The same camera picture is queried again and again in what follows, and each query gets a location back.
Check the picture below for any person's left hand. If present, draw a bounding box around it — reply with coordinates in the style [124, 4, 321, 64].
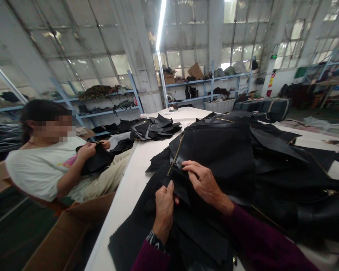
[152, 180, 181, 244]

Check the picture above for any person's right hand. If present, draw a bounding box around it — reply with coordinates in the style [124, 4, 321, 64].
[182, 160, 235, 217]

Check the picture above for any black leather piece with zipper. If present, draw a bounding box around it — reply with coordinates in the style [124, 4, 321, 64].
[158, 162, 200, 208]

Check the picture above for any large heap of black panels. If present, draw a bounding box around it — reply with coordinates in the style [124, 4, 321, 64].
[108, 110, 339, 271]

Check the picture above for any small pile of black cutouts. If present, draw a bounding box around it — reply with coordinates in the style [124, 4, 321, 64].
[129, 114, 183, 141]

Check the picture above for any black fabric bag part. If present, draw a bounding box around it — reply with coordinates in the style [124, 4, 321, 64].
[75, 142, 115, 176]

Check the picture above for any white plastic basket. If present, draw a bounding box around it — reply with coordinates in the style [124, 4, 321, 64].
[204, 98, 237, 114]

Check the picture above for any stack of dark wrapped bundles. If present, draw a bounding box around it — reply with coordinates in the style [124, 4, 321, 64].
[234, 97, 293, 122]

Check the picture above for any large open cardboard box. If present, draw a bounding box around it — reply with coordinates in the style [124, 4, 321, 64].
[22, 192, 118, 271]

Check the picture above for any blue metal shelf with boxes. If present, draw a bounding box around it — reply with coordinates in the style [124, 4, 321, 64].
[161, 59, 255, 110]

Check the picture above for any blue metal shelf with fabrics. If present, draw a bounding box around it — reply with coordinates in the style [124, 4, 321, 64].
[49, 70, 145, 137]

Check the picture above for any grey metal lamp pole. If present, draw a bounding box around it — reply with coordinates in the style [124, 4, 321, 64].
[157, 50, 168, 110]

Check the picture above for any cluttered blue rack with goods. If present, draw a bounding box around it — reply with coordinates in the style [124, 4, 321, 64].
[279, 48, 339, 111]

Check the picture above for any fluorescent light tube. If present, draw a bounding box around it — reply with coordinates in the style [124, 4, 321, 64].
[156, 0, 168, 52]

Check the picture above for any stack of dark rolled material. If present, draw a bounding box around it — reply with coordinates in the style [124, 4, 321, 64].
[0, 123, 24, 155]

